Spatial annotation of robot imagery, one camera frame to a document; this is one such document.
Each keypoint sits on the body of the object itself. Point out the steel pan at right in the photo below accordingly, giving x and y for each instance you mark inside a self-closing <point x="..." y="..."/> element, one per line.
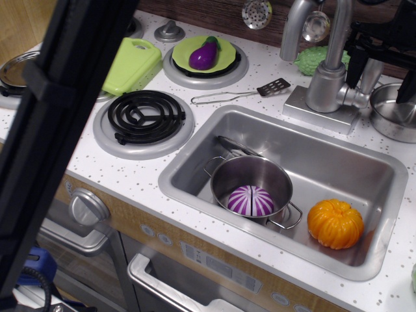
<point x="391" y="119"/>

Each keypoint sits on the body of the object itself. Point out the silver left door handle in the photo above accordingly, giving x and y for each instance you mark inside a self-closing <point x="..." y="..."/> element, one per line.
<point x="91" y="245"/>

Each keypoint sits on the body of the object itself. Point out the green cutting board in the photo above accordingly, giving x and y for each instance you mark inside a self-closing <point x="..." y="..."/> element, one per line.
<point x="135" y="64"/>

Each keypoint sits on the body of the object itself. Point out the hanging slotted skimmer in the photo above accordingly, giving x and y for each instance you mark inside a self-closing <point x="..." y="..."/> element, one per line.
<point x="256" y="14"/>

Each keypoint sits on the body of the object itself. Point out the green bumpy toy vegetable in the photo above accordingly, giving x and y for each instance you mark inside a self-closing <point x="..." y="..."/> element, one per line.
<point x="308" y="60"/>

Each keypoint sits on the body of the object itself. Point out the silver oven door handle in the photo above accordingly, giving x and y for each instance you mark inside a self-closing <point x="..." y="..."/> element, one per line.
<point x="137" y="272"/>

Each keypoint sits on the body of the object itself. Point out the hanging steel ladle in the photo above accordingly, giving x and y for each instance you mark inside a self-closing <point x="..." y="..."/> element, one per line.
<point x="317" y="24"/>

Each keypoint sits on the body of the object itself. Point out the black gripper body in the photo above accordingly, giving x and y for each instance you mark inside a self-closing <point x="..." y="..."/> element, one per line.
<point x="392" y="41"/>

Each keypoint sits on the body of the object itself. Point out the steel lid at left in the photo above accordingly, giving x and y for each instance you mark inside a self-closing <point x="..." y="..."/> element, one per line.
<point x="12" y="81"/>

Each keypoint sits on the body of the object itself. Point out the purple toy eggplant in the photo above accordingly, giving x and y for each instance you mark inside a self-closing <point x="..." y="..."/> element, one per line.
<point x="204" y="58"/>

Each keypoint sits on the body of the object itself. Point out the orange toy pumpkin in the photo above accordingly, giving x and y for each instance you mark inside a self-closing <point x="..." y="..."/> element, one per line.
<point x="335" y="224"/>

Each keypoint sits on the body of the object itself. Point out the rear left burner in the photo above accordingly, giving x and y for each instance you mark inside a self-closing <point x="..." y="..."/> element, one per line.
<point x="134" y="29"/>

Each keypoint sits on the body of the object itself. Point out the silver toy faucet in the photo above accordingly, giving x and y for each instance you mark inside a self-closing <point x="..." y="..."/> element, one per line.
<point x="321" y="103"/>

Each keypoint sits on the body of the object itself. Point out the silver oven dial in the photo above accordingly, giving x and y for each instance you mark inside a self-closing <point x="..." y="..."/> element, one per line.
<point x="86" y="208"/>

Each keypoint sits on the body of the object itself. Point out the stainless steel sink basin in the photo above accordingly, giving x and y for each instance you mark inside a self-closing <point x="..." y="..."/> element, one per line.
<point x="292" y="182"/>

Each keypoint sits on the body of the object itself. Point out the grey stove knob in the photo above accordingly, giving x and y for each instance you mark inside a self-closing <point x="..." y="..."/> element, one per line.
<point x="170" y="32"/>

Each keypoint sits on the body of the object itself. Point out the purple white striped onion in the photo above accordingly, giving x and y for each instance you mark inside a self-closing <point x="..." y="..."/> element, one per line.
<point x="250" y="200"/>

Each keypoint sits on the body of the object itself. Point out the silver faucet lever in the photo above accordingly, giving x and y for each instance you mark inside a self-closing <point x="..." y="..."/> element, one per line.
<point x="360" y="95"/>

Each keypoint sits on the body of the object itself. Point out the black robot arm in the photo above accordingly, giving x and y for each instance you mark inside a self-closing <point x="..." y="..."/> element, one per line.
<point x="51" y="150"/>

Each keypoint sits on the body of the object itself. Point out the light green plate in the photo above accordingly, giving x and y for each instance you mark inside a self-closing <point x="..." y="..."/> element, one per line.
<point x="184" y="49"/>

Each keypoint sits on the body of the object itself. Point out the metal toy spatula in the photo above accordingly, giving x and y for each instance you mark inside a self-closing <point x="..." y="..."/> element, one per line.
<point x="270" y="89"/>

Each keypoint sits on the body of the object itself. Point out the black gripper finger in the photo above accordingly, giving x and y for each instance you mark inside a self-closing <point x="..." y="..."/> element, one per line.
<point x="358" y="60"/>
<point x="407" y="88"/>

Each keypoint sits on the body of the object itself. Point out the blue clamp with cable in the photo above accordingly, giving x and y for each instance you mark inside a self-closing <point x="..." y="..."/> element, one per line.
<point x="39" y="270"/>

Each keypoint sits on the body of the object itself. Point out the black front stove burner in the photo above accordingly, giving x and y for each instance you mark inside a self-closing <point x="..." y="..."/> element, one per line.
<point x="143" y="125"/>

